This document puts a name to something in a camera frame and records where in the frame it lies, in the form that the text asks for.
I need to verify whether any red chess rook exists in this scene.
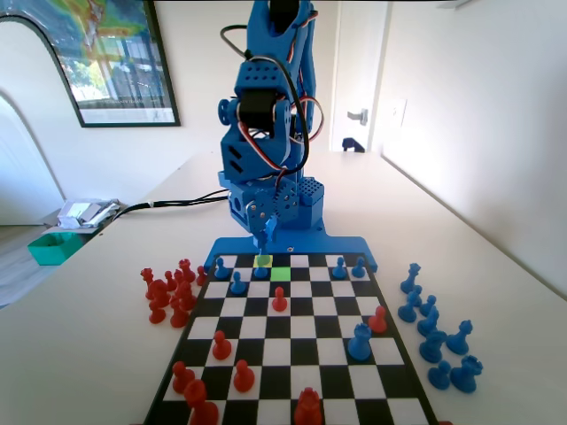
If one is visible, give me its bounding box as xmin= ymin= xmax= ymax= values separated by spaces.
xmin=178 ymin=258 xmax=198 ymax=284

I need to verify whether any blue chess rook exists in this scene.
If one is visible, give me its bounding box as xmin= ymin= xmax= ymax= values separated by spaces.
xmin=346 ymin=322 xmax=373 ymax=362
xmin=449 ymin=354 xmax=485 ymax=394

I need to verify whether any blue chess bishop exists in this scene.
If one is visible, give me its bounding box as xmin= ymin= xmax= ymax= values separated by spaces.
xmin=416 ymin=305 xmax=441 ymax=338
xmin=397 ymin=285 xmax=423 ymax=324

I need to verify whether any red chess bishop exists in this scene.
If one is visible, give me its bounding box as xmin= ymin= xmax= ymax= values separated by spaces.
xmin=183 ymin=378 xmax=221 ymax=425

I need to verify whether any red piece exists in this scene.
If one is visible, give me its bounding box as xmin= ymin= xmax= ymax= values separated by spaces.
xmin=292 ymin=387 xmax=324 ymax=425

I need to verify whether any black white chessboard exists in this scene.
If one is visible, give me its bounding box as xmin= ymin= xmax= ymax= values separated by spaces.
xmin=141 ymin=251 xmax=439 ymax=425

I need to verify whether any cardboard box with papers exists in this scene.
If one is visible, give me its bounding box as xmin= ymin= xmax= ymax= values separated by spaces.
xmin=42 ymin=197 xmax=123 ymax=236

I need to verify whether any white door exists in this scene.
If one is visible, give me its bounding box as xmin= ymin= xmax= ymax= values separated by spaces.
xmin=329 ymin=0 xmax=392 ymax=154

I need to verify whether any black framed map poster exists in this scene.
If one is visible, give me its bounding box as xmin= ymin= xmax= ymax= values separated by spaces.
xmin=0 ymin=0 xmax=183 ymax=129

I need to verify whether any green plastic box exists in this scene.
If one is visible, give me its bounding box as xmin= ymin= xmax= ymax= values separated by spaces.
xmin=27 ymin=232 xmax=82 ymax=267

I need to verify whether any white arched furniture panel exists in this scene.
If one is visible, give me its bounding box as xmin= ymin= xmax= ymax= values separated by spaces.
xmin=0 ymin=14 xmax=85 ymax=228

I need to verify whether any black table cable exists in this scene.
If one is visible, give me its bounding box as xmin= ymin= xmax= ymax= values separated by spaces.
xmin=99 ymin=189 xmax=230 ymax=227
xmin=99 ymin=194 xmax=230 ymax=227

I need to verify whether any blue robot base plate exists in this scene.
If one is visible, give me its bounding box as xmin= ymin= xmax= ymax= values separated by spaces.
xmin=211 ymin=222 xmax=378 ymax=274

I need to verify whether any silver door handle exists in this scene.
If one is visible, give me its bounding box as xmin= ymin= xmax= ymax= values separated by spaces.
xmin=346 ymin=106 xmax=369 ymax=128

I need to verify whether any white light switch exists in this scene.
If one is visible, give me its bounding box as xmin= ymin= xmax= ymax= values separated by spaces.
xmin=389 ymin=97 xmax=408 ymax=130

